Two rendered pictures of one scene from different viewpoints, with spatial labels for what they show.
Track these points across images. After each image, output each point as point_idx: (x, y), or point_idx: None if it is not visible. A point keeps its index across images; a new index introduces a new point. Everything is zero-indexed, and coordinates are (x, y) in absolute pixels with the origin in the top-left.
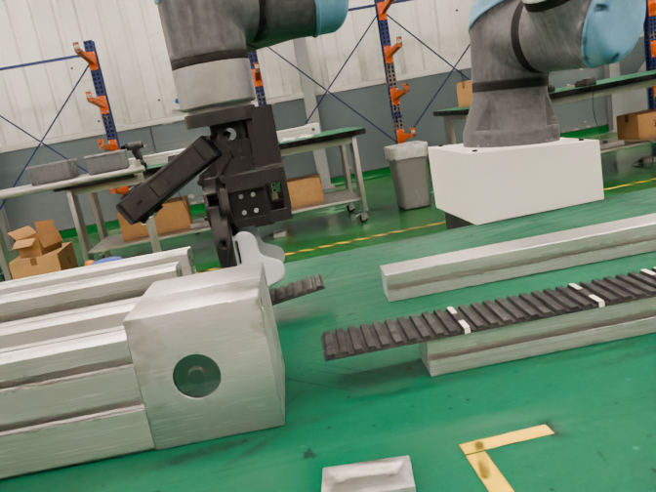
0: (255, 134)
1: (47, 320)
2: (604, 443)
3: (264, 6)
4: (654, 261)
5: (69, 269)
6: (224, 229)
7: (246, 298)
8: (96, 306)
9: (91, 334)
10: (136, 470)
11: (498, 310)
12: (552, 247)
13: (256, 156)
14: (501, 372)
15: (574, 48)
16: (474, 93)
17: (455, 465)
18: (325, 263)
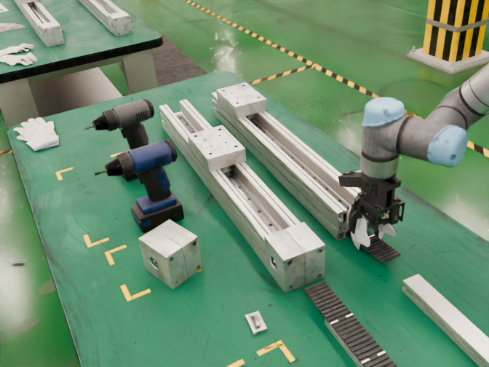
0: (379, 191)
1: (279, 209)
2: None
3: (398, 148)
4: None
5: (340, 175)
6: (351, 215)
7: (281, 258)
8: (292, 214)
9: (265, 229)
10: (256, 269)
11: (348, 330)
12: (466, 342)
13: (377, 199)
14: (331, 344)
15: None
16: None
17: (270, 341)
18: (463, 242)
